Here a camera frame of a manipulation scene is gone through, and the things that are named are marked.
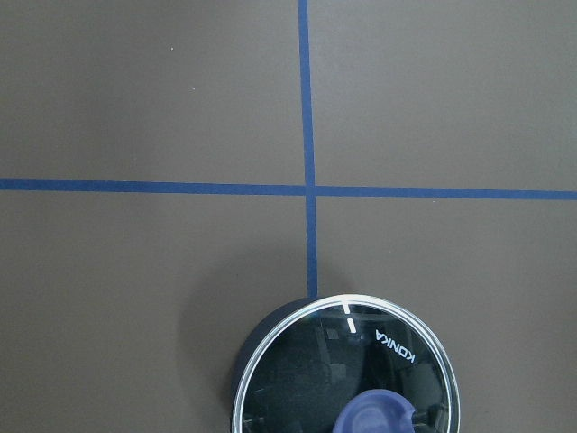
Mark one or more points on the glass pot lid blue knob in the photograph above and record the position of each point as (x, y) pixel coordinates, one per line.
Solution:
(347, 374)

